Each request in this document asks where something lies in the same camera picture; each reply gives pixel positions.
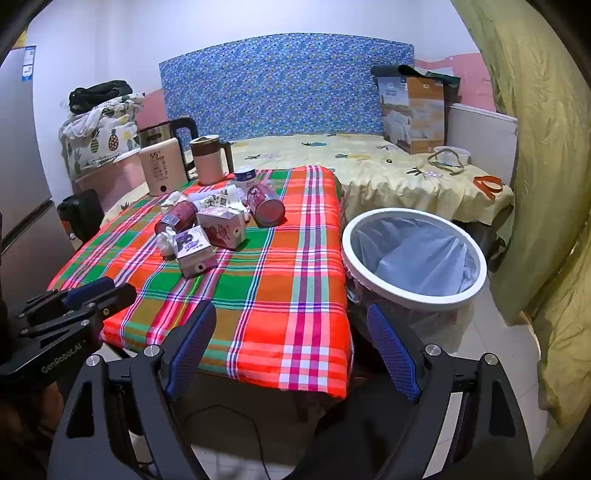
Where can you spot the pineapple print cloth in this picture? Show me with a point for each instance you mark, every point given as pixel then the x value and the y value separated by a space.
pixel 99 134

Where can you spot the pale blue bin liner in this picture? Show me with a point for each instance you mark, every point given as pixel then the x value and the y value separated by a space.
pixel 415 249

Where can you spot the pink storage box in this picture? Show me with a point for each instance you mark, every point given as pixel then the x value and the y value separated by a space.
pixel 106 182

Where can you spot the printed cardboard box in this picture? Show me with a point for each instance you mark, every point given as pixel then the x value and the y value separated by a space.
pixel 415 115

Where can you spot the yellow printed bed sheet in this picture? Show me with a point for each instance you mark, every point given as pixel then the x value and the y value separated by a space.
pixel 369 168

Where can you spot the pink jug with brown lid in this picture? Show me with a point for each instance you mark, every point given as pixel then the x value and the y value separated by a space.
pixel 207 161

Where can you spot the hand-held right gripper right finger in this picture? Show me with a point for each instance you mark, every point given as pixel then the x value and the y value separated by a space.
pixel 392 353

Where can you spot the white bowl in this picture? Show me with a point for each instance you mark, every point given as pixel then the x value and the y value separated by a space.
pixel 452 154

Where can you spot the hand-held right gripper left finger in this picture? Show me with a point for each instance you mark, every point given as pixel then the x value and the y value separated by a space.
pixel 191 350

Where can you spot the white round trash bin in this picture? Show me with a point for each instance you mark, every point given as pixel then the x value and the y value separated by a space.
pixel 360 267

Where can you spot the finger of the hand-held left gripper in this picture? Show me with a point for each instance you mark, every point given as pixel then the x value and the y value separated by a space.
pixel 106 302
pixel 87 290

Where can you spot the plaid tablecloth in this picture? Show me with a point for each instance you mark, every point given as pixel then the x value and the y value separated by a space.
pixel 268 286

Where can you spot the pink printed carton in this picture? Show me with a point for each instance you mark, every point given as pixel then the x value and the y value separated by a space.
pixel 221 226

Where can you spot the red drink can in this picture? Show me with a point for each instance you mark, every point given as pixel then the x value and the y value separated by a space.
pixel 178 217
pixel 265 205

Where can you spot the black handbag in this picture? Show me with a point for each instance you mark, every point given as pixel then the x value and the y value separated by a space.
pixel 99 94

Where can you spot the white crumpled tissue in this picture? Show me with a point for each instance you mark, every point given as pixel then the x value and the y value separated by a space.
pixel 166 242

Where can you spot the beige electric kettle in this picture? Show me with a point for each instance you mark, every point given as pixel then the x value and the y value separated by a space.
pixel 161 166

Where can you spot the white cabinet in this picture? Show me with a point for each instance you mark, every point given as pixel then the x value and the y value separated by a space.
pixel 480 138

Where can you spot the dark green bag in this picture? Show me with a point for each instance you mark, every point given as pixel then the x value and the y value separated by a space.
pixel 450 85

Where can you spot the blue floral headboard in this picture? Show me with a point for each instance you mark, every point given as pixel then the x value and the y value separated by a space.
pixel 277 83

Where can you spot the purple and white carton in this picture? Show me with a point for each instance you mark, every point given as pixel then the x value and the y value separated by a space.
pixel 196 254

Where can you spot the green curtain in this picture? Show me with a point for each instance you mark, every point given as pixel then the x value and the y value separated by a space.
pixel 531 138

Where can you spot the white jar with blue label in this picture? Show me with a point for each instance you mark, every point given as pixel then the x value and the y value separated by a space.
pixel 244 177

